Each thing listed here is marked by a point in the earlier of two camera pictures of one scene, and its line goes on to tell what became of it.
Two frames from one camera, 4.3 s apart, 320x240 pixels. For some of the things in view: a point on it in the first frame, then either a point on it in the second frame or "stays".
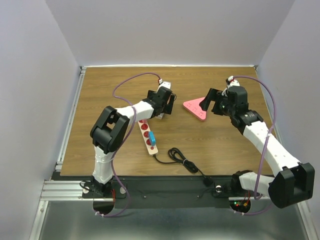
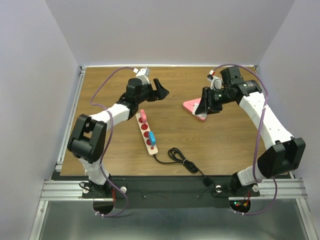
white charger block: x=159 y=116 → x=203 y=115
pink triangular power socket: x=193 y=106 stays
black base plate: x=171 y=192 stays
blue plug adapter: x=152 y=138 stays
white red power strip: x=144 y=128 stays
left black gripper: x=168 y=107 → x=159 y=94
